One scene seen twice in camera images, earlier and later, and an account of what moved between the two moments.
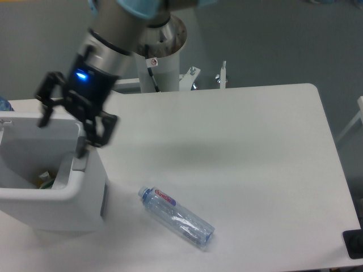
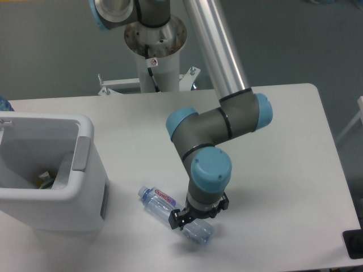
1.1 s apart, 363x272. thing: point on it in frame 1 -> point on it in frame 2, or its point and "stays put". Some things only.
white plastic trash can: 78,200 stays put
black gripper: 89,86 -> 179,219
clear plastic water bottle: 178,217 stays put
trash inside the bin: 45,181 stays put
